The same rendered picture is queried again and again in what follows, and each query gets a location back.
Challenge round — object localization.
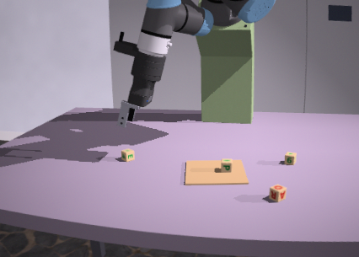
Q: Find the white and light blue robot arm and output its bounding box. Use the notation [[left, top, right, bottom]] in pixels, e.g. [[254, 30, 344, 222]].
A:
[[141, 0, 275, 39]]

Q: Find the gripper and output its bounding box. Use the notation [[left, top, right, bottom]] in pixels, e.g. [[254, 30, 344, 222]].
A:
[[114, 32, 172, 127]]

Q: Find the peach flat mat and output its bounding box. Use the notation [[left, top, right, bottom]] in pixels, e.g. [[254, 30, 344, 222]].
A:
[[185, 160, 249, 185]]

